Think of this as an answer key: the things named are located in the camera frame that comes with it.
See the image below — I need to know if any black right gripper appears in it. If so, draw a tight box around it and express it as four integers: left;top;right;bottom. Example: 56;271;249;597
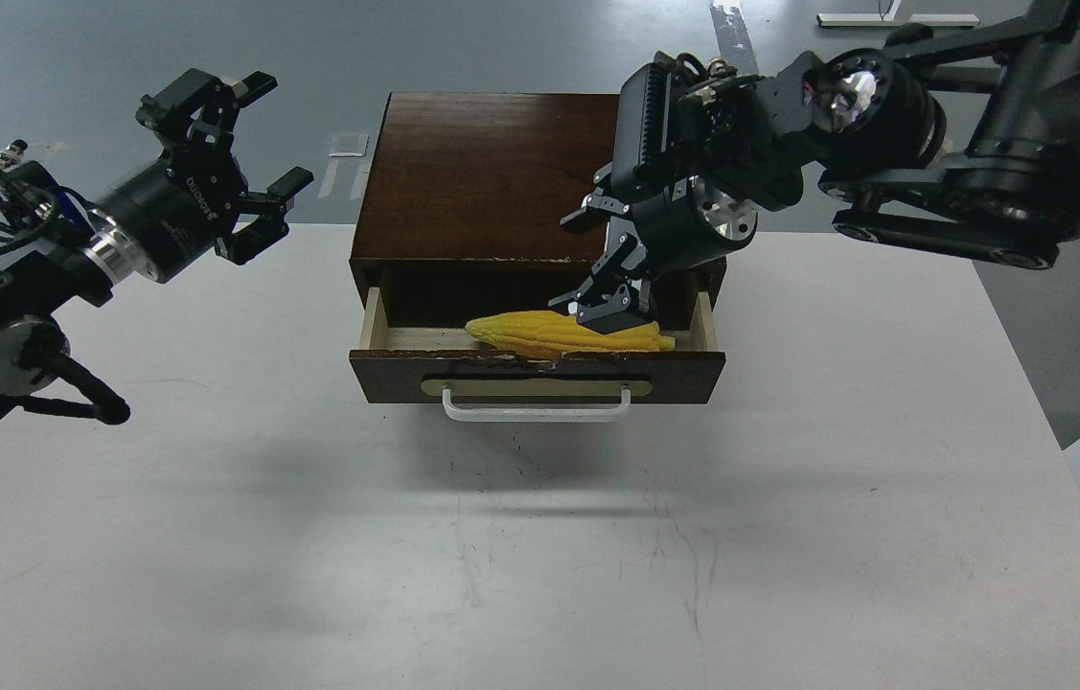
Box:
549;163;759;334

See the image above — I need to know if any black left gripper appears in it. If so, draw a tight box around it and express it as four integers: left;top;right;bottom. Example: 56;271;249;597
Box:
94;67;313;284

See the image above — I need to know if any yellow corn cob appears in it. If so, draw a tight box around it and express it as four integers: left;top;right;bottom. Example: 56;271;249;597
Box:
464;310;677;358

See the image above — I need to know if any wooden drawer with white handle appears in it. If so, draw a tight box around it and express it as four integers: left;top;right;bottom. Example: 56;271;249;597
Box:
350;287;726;418

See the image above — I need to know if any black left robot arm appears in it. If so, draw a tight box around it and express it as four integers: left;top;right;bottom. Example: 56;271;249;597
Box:
0;69;313;427

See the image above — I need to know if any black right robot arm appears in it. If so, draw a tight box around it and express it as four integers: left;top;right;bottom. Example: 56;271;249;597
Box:
549;1;1080;334

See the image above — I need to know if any dark wooden drawer cabinet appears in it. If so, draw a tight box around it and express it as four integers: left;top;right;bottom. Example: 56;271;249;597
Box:
349;93;727;332

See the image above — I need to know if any white table leg base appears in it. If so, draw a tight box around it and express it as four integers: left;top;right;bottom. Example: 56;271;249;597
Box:
816;1;980;30

